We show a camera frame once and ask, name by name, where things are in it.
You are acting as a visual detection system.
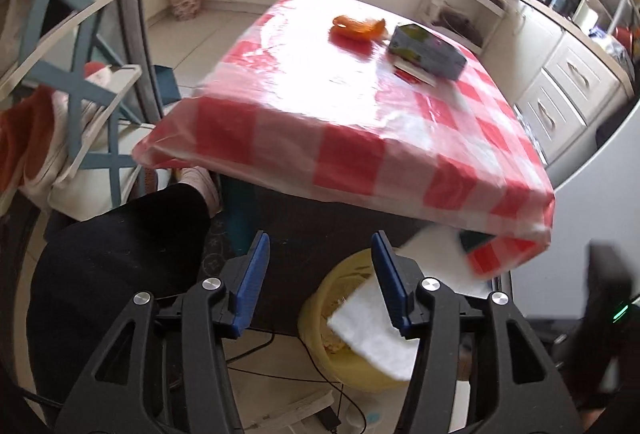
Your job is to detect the black pan on trolley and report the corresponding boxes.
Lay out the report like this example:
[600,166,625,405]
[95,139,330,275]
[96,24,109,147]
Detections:
[435,8,484,47]

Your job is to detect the red wrapper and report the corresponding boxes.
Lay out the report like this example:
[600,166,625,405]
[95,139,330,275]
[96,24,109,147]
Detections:
[394,60,437,86]

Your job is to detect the orange peel piece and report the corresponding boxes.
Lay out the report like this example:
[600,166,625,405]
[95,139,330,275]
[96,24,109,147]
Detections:
[330,15,387,42]

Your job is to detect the blue white shoe rack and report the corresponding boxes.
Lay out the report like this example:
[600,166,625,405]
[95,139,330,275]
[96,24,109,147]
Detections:
[1,0,163,220]

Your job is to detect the white paper sheet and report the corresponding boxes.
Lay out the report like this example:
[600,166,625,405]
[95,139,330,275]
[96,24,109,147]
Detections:
[325,222,494,382]

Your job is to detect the juice carton box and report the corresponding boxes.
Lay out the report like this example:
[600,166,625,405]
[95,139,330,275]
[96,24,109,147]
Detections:
[387,24,466,81]

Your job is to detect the blue dustpan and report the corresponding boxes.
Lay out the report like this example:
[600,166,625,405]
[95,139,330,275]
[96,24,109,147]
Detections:
[153,64,181,107]

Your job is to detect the orange slippers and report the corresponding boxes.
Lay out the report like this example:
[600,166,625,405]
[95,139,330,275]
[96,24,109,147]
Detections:
[1,85,68,210]

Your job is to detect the yellow trash bucket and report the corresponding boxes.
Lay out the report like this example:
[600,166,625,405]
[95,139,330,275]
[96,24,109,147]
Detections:
[297,249,418,393]

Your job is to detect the red white checkered tablecloth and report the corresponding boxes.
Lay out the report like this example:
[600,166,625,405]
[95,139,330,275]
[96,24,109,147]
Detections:
[132,0,555,277]

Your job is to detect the white kitchen trolley shelf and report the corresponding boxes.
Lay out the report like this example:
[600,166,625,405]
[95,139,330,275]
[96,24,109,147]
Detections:
[418,0,506,57]

